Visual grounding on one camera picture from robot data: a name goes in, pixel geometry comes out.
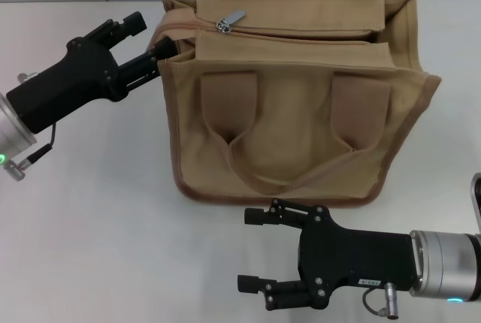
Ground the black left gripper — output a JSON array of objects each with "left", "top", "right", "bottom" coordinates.
[{"left": 6, "top": 12, "right": 180, "bottom": 134}]

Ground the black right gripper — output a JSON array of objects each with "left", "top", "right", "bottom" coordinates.
[{"left": 237, "top": 198, "right": 416, "bottom": 311}]

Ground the silver metal zipper pull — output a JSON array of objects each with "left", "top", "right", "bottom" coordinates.
[{"left": 216, "top": 9, "right": 246, "bottom": 34}]

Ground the khaki canvas food bag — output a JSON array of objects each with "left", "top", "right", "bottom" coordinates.
[{"left": 150, "top": 0, "right": 443, "bottom": 210}]

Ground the left gripper cable with connectors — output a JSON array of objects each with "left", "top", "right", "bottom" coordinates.
[{"left": 3, "top": 71, "right": 58, "bottom": 177}]

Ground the gripper cable with connectors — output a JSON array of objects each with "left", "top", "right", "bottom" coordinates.
[
  {"left": 3, "top": 71, "right": 58, "bottom": 177},
  {"left": 362, "top": 281, "right": 401, "bottom": 318}
]

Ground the right gripper cable with connectors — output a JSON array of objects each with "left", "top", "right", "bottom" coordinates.
[{"left": 362, "top": 281, "right": 401, "bottom": 318}]

